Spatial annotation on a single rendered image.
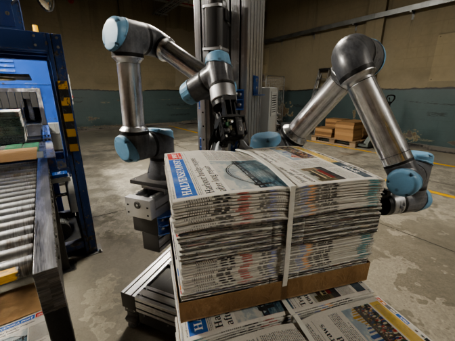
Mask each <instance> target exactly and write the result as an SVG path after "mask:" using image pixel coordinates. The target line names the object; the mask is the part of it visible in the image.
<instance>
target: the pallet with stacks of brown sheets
mask: <svg viewBox="0 0 455 341"><path fill-rule="evenodd" d="M367 137H368V134H367V132H366V130H365V128H364V125H363V123H362V121H361V120H356V119H353V120H350V119H347V118H326V122H325V126H322V127H316V130H315V135H312V136H311V140H312V141H319V142H323V143H330V144H335V145H342V146H346V147H354V148H356V147H358V143H364V142H365V140H366V138H367ZM318 138H319V139H321V138H327V139H329V142H328V141H320V140H318ZM337 140H340V141H348V142H349V145H345V144H340V143H337Z"/></svg>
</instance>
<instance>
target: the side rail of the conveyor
mask: <svg viewBox="0 0 455 341"><path fill-rule="evenodd" d="M50 176H51V174H50V171H49V163H48V161H47V158H37V188H36V204H35V234H34V250H33V266H32V276H33V279H34V282H35V286H36V289H37V294H38V297H39V302H40V304H41V309H42V312H43V314H44V315H45V314H48V313H50V312H52V311H55V310H58V309H60V308H62V307H65V306H66V305H67V304H66V293H65V287H64V277H63V271H62V261H61V255H60V245H59V239H58V228H57V223H56V212H55V206H54V200H53V190H52V184H51V177H50Z"/></svg>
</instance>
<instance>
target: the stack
mask: <svg viewBox="0 0 455 341"><path fill-rule="evenodd" d="M170 255H171V275H172V280H173V289H174V295H175V304H176V310H177V312H176V315H177V316H176V317H175V327H176V332H175V336H176V341H432V340H431V339H430V338H429V337H428V336H426V335H425V334H424V333H422V332H421V331H420V330H419V329H418V328H417V327H416V326H415V325H413V324H412V323H411V322H410V321H408V320H407V319H406V318H405V317H404V316H403V315H401V314H400V313H399V312H397V311H396V310H395V309H394V308H393V307H392V306H390V305H389V304H387V303H386V302H385V301H384V300H383V299H382V298H380V297H379V296H375V297H373V296H374V295H373V294H372V293H374V291H373V290H371V289H370V288H369V287H368V286H367V285H366V284H365V283H364V282H363V281H359V282H356V283H351V284H347V285H344V286H339V287H335V288H330V289H327V290H321V291H318V292H312V293H309V294H304V295H300V296H295V297H292V298H287V299H283V300H278V301H275V302H269V303H266V304H260V305H257V306H252V307H249V308H245V309H240V310H237V311H231V312H228V313H222V314H219V315H213V316H210V317H205V318H202V319H197V320H193V321H188V322H184V323H181V321H180V315H179V304H178V298H177V287H176V282H175V272H174V266H173V257H172V251H171V246H170ZM178 328H179V329H178ZM179 338H180V339H179Z"/></svg>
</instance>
